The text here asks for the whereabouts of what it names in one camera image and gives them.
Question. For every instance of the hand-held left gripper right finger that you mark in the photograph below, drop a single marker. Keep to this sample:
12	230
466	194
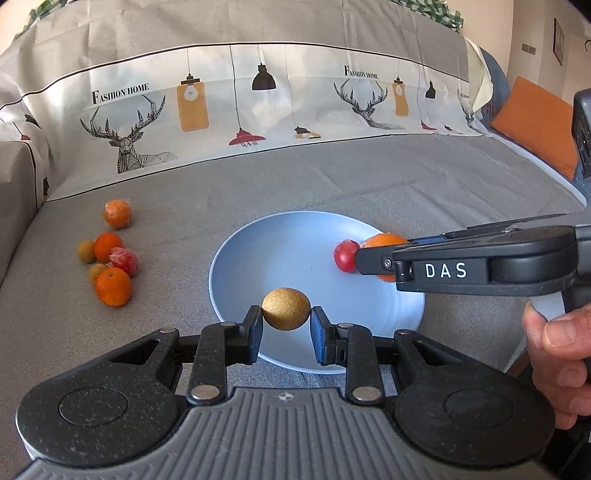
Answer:
321	337

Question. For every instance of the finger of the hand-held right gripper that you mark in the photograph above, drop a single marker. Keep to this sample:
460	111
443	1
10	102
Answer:
371	261
461	233

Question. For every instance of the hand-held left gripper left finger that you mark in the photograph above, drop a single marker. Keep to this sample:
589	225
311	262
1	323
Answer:
251	337

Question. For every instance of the plastic orange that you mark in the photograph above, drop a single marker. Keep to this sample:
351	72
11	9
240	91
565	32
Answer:
117	214
383	240

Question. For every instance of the red tomato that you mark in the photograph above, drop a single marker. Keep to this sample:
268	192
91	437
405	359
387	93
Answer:
345	256
125	262

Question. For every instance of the light blue plate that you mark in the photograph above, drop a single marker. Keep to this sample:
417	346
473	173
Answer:
286	249

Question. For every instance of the bare orange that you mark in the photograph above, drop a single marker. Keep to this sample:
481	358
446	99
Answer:
107	245
113	287

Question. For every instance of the person's right hand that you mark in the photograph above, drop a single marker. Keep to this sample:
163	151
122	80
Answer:
563	364

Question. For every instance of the grey deer printed sheet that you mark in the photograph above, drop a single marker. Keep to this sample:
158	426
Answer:
138	332

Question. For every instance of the orange cushion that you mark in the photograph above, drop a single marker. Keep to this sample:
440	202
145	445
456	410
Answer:
535	120

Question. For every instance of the cream cloth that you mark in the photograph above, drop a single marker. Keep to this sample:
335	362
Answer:
478	78

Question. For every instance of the wall switch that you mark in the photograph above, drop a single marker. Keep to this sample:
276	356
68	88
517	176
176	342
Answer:
528	48

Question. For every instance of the framed wall picture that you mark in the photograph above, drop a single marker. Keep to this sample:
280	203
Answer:
559	41

